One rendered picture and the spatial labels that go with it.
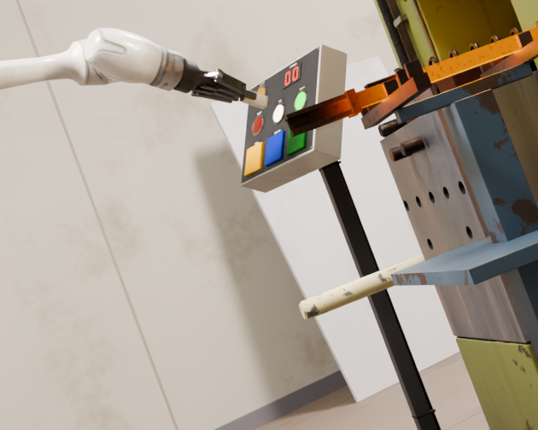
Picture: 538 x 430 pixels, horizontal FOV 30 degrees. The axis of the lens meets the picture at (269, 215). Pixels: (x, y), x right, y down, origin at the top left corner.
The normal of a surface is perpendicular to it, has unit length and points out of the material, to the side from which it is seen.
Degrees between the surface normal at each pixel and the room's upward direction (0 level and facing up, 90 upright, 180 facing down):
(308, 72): 60
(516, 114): 90
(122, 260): 90
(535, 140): 90
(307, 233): 78
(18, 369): 90
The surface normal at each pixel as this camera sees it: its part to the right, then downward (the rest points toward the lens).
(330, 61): 0.53, -0.22
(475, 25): 0.15, -0.08
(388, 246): 0.37, -0.38
